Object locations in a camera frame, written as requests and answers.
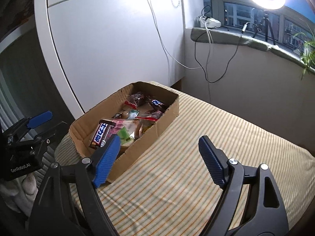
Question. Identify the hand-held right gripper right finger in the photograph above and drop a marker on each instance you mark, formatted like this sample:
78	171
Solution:
211	162

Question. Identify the large brown chocolate bar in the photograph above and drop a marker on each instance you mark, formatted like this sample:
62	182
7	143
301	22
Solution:
101	135

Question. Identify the pink printed bread packet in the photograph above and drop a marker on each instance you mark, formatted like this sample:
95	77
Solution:
134	125

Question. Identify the white plush toy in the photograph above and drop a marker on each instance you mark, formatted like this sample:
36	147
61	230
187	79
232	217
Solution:
27	186

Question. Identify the green candy packet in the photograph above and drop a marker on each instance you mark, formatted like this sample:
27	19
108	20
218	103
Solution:
123	134

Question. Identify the chocolate ball clear blue cup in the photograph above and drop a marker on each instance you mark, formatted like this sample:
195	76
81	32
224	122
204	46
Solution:
125	114

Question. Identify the black patterned candy packet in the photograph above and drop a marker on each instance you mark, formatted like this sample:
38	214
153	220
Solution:
117	115

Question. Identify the red white candy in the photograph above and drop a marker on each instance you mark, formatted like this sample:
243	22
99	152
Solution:
152	115

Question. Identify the dark red clear snack packet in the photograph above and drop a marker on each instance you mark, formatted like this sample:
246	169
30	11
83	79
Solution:
137	98

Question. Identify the black tripod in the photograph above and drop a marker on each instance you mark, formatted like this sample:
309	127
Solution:
267	27

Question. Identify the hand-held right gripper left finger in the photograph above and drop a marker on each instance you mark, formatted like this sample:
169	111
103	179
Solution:
108	162

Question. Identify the potted green plant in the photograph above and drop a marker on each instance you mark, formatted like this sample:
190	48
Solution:
307	51

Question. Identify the white power strip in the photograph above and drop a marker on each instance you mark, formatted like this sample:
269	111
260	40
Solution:
212	22

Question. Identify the white wardrobe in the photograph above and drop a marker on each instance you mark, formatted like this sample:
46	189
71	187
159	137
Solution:
110	41

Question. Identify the small blue brown chocolate bar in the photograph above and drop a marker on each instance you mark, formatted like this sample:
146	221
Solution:
157	103

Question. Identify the large window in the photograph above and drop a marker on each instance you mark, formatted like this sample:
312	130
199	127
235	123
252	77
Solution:
216	5

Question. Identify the brown cardboard box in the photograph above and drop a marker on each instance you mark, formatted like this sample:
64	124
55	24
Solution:
147	137

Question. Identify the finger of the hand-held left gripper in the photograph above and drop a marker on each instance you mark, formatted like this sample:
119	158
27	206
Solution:
54	132
40	119

